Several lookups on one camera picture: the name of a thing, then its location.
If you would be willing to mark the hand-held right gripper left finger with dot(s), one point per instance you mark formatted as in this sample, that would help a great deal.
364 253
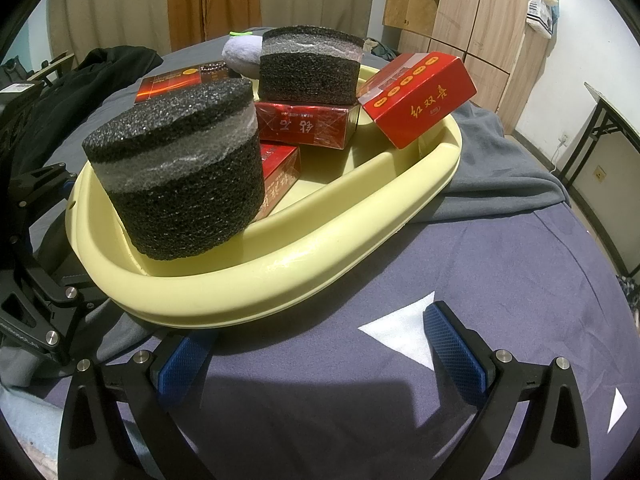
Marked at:
182 362

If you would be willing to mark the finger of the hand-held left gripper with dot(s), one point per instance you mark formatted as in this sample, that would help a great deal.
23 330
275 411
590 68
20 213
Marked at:
50 320
50 177

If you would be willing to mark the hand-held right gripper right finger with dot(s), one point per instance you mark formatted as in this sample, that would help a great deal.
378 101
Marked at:
455 350

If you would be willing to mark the black foam cylinder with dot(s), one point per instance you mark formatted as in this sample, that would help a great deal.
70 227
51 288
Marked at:
310 70
180 175

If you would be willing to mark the yellow plastic basin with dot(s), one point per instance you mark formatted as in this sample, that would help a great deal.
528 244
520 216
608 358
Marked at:
300 270

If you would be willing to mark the red cardboard box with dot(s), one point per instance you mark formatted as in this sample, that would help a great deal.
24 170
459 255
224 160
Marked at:
280 175

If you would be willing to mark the red box yellow dots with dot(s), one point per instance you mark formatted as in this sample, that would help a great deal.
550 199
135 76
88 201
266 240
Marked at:
420 105

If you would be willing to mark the red box white label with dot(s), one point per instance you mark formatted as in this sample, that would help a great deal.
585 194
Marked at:
300 122

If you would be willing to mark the black case white label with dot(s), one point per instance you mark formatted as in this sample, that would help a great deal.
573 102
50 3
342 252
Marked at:
20 95

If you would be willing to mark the light blue cloth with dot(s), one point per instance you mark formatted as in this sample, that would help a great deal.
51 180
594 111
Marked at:
30 425

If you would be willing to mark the wooden board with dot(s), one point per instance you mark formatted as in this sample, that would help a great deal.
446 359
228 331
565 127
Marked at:
57 65

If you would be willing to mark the black jacket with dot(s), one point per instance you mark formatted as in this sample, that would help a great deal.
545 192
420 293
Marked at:
100 75

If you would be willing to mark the dark red orange box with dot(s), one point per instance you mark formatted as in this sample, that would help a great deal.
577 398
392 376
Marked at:
170 82

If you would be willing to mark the grey blanket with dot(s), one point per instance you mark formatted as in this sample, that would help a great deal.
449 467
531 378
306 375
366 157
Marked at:
490 170

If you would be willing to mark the beige and orange curtain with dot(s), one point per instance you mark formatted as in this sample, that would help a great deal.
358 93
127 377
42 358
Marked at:
125 0

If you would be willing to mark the lavender plush ball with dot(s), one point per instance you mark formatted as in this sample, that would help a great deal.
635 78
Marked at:
240 55

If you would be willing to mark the green plastic item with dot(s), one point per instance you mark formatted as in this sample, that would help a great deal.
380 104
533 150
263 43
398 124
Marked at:
241 34

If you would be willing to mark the folding table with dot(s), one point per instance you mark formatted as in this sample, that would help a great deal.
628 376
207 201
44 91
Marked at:
615 110

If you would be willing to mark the dark green cloth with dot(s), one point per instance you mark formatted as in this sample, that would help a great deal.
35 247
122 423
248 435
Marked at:
382 51

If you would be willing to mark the light wooden wardrobe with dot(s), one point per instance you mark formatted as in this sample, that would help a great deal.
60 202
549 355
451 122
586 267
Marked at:
475 20

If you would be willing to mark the white plastic bag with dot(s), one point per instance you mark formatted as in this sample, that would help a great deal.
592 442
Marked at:
542 12

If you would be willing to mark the yellowish wall plate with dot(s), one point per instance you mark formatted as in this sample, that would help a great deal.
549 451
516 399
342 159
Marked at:
600 174

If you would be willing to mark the white wall outlet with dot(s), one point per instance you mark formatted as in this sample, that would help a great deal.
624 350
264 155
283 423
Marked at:
565 140

